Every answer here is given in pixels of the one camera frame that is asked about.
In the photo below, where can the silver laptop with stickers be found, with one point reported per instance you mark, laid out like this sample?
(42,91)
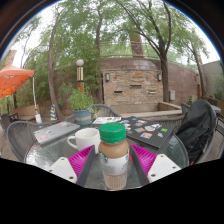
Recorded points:
(55,132)

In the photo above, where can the green-capped coffee drink bottle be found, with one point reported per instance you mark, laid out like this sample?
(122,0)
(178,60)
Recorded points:
(113,150)

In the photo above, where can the white ceramic mug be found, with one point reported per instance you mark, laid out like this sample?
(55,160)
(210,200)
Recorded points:
(87,137)

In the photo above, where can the wall lantern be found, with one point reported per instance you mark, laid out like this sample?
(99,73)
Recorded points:
(107,77)
(159,77)

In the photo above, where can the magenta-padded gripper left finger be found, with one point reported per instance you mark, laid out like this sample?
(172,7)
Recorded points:
(81,160)

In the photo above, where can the dark forked tree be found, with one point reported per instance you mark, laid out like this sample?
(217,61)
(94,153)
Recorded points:
(165,80)

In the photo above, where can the orange canopy tent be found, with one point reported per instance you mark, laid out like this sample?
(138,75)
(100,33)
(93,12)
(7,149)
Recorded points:
(13,80)

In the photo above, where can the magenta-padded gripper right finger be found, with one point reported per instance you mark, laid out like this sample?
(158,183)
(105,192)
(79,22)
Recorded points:
(145,159)

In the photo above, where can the grey mesh metal chair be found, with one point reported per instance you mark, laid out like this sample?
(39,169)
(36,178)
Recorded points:
(216,140)
(20,138)
(168,121)
(103,111)

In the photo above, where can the green plant in blue pot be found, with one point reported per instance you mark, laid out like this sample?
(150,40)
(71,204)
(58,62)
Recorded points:
(82,106)

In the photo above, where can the thin leaning tree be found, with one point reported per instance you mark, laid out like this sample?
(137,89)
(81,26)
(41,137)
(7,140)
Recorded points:
(51,76)

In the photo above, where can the black jacket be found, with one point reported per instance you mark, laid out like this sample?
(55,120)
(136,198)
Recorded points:
(196,130)

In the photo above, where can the blue yellow striped post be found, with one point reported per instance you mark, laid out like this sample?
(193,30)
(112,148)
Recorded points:
(53,112)

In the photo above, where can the globe-topped lamp post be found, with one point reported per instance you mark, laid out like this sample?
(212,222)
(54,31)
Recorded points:
(80,75)

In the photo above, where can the grey wall utility box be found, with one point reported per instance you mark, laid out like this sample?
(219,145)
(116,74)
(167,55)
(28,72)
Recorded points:
(172,95)

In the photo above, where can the black laptop with stickers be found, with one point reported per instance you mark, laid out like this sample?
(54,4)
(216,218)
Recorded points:
(150,131)

